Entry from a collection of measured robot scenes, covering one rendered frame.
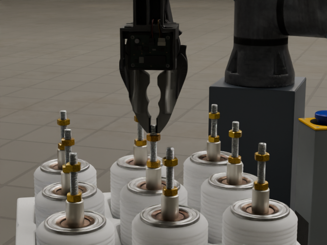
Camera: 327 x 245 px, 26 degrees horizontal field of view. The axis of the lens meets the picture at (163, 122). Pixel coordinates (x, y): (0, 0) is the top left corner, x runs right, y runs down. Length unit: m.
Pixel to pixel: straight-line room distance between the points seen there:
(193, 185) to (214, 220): 0.12
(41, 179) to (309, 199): 0.41
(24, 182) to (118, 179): 0.79
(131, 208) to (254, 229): 0.19
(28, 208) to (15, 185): 0.69
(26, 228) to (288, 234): 0.39
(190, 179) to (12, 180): 0.84
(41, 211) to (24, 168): 1.00
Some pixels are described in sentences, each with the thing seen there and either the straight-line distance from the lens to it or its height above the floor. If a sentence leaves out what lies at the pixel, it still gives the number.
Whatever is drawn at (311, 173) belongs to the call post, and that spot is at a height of 0.24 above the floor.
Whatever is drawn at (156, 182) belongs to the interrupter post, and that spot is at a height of 0.26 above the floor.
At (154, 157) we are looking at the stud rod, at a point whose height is 0.30.
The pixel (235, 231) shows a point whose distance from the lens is 0.90.
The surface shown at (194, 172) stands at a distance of 1.11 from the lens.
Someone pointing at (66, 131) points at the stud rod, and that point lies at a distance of 0.96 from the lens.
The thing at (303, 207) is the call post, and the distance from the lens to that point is 1.16.
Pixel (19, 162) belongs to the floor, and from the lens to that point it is 2.03.
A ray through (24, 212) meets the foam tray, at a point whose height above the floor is 0.18.
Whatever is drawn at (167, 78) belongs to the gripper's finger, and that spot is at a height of 0.41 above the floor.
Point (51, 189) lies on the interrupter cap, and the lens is 1.00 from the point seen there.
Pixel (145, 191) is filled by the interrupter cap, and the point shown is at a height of 0.25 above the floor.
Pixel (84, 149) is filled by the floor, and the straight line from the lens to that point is 2.13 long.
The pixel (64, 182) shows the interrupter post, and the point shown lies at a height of 0.27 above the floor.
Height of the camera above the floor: 0.57
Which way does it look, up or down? 14 degrees down
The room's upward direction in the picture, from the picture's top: straight up
